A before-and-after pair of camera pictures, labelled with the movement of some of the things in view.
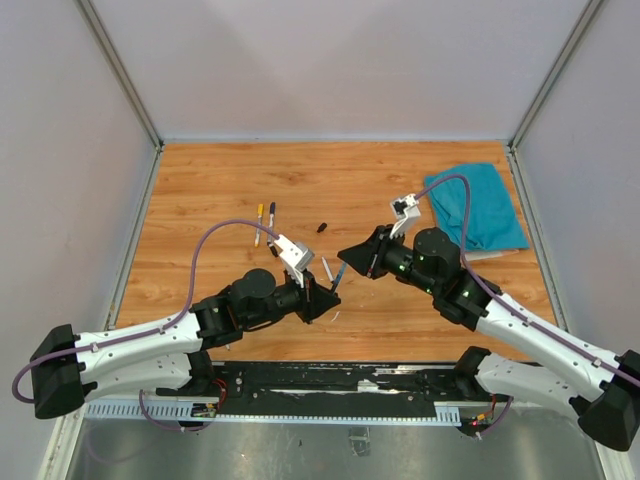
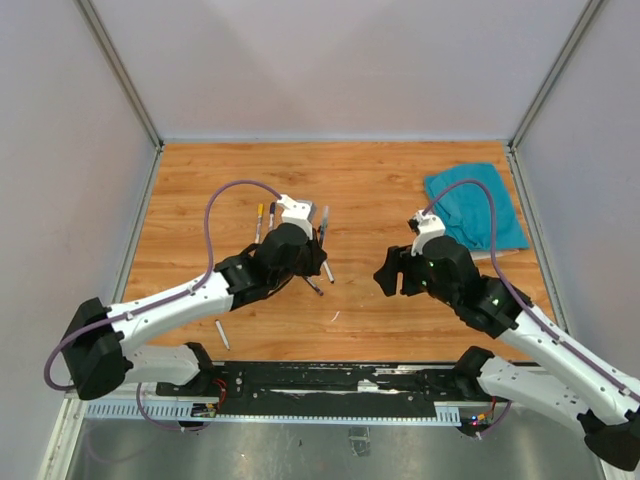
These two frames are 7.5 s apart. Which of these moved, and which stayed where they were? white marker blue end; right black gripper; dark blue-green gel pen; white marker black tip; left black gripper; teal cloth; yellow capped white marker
Moved: right black gripper; dark blue-green gel pen; left black gripper
Stayed: white marker black tip; teal cloth; yellow capped white marker; white marker blue end
